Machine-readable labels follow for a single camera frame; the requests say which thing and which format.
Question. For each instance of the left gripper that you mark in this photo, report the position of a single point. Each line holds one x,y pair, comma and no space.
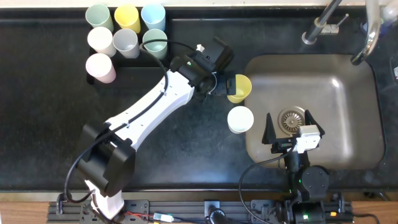
223,84

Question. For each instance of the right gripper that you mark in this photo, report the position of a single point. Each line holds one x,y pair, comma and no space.
281,146

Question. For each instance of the yellow cup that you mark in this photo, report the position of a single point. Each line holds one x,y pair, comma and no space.
243,88
127,15

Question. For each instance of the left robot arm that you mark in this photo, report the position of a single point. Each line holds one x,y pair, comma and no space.
149,105

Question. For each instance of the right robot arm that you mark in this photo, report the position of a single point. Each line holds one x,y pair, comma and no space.
314,180

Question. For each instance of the white cup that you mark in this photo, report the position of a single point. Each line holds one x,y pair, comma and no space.
240,119
100,40

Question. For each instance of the steel sink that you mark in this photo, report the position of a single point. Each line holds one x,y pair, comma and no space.
342,109

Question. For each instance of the green cup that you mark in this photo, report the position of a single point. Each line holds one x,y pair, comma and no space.
157,47
99,15

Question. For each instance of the black tray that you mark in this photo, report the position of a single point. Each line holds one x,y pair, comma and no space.
140,74

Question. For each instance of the blue cup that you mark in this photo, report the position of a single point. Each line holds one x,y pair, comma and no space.
153,15

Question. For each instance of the steel tap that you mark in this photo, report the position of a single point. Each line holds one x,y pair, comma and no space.
317,26

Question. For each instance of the grey cup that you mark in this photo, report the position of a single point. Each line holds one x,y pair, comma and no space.
125,41

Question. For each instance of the pink cup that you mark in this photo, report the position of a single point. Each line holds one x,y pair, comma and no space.
99,67

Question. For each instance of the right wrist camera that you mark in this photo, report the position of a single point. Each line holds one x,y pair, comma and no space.
308,138

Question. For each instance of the mounting rail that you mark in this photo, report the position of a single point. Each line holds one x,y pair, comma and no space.
186,207

